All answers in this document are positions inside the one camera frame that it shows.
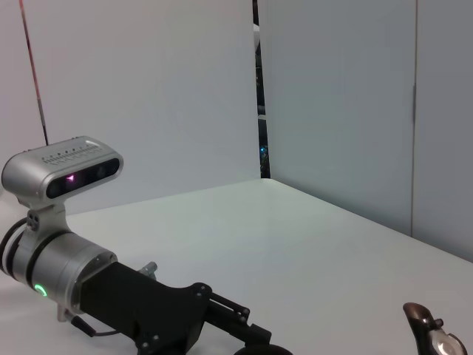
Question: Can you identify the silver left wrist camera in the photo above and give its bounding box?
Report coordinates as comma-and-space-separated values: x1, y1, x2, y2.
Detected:
1, 135, 125, 206

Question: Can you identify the black round teapot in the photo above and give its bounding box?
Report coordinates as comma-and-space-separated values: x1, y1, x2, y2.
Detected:
402, 302, 469, 355

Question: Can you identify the small black teacup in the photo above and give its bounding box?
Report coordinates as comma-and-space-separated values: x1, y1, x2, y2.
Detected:
234, 344, 293, 355

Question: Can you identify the left gripper plug cable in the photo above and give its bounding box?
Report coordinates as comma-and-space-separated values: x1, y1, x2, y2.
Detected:
69, 261, 159, 338

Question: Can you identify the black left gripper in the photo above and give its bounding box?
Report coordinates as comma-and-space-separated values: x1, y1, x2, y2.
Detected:
78, 260, 273, 352

